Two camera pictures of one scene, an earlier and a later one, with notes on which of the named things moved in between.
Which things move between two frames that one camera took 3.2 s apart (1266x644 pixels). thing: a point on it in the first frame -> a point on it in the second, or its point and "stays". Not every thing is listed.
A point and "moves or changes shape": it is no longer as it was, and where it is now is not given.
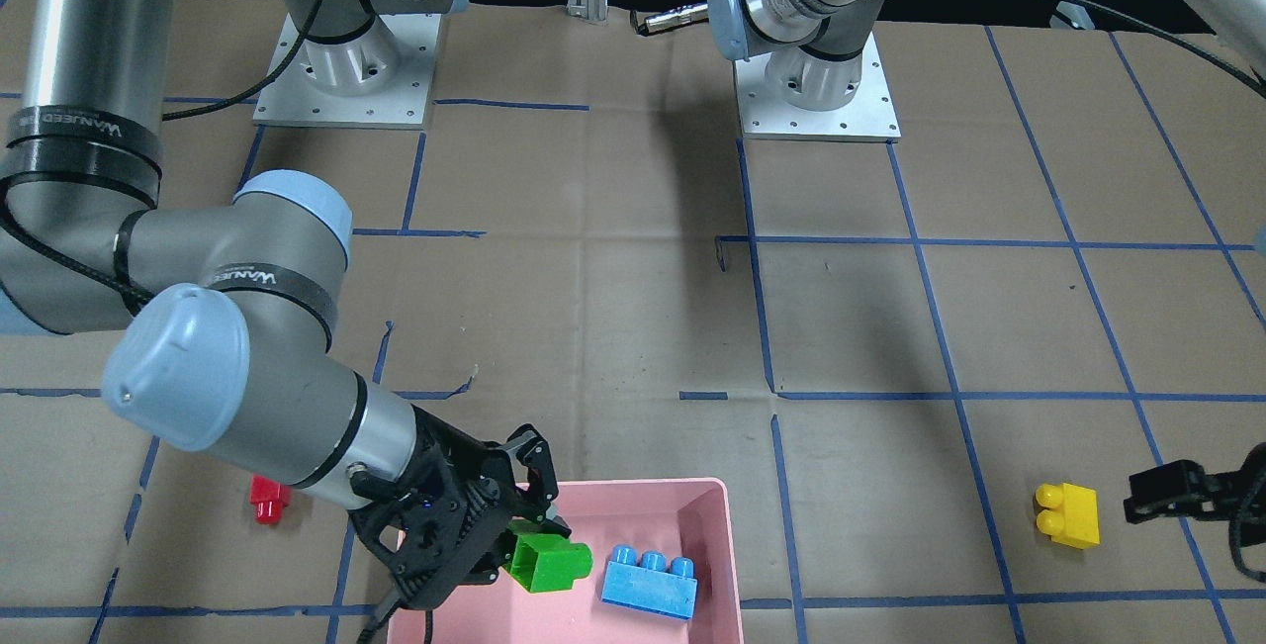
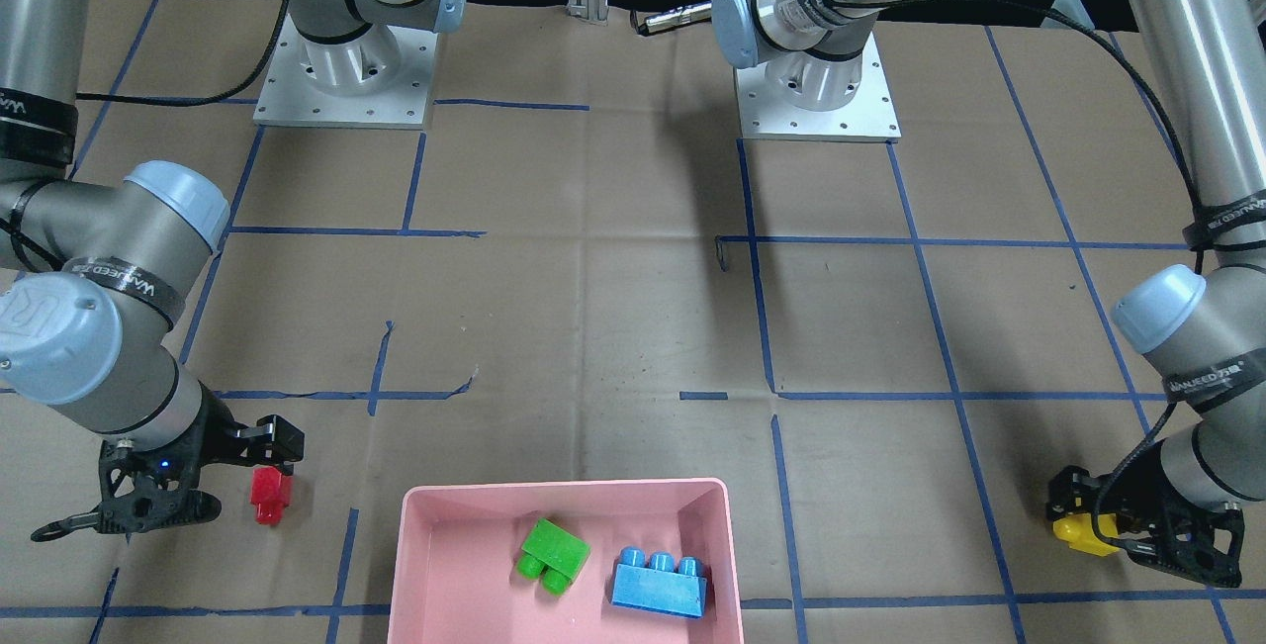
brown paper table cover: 936,367 stays
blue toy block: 649,585 stays
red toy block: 269,498 stays
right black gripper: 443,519 -> 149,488
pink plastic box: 693,519 stays
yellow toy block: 1070,514 moves or changes shape
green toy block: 544,560 moves or changes shape
